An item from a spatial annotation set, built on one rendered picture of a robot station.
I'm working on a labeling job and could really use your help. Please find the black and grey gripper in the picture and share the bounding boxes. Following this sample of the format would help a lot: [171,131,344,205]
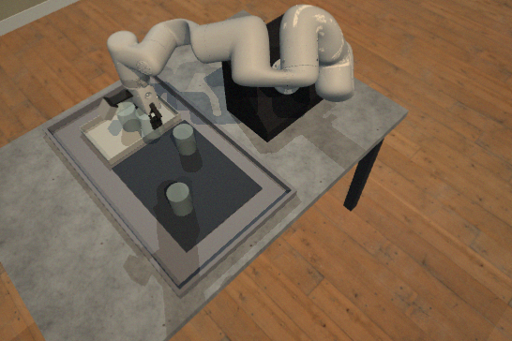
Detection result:
[128,77,162,130]

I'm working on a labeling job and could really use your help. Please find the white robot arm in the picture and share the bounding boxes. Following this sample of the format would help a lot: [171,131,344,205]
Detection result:
[107,5,354,102]

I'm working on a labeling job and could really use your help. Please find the clear glass jar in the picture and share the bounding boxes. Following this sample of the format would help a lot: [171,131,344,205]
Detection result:
[116,102,140,133]
[173,124,197,156]
[166,183,193,216]
[136,108,165,140]

